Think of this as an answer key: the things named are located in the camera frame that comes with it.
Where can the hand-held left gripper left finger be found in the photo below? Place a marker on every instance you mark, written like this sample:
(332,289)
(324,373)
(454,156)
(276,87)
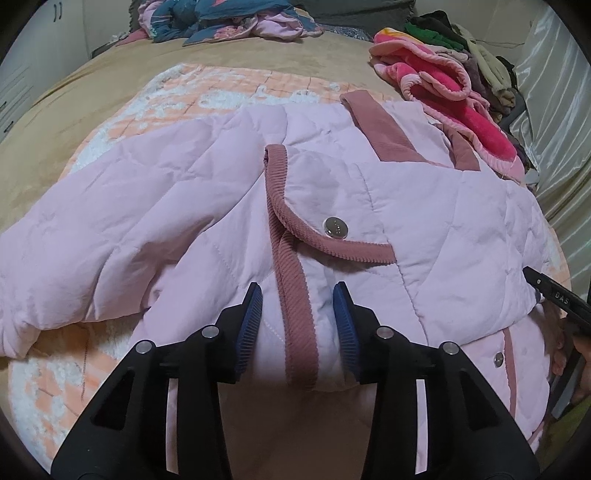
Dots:
(247,332)

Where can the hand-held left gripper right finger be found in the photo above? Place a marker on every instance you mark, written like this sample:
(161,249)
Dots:
(345,332)

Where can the pink quilted jacket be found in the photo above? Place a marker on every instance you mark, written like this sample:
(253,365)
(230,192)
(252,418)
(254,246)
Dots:
(184,207)

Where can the stack of folded clothes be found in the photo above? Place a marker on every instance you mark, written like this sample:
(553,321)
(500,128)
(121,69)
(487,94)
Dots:
(485,69)

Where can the person's right hand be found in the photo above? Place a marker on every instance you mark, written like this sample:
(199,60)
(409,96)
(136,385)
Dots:
(558,355)

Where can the white satin curtain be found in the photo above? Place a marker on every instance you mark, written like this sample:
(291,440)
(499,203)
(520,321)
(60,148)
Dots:
(563,138)

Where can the pink fleece garment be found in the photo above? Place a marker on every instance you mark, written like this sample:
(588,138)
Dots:
(461,124)

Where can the orange checked blanket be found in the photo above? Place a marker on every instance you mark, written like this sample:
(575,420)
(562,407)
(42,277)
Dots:
(221,99)

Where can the bed with tan sheet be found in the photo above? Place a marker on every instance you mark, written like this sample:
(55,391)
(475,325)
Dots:
(92,92)

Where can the blue patterned cloth pile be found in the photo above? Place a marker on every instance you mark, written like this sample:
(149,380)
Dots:
(217,18)

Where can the grey headboard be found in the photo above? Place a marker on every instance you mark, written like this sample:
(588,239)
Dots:
(360,11)

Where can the white wardrobe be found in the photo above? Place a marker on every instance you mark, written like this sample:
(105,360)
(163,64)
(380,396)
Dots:
(27,69)

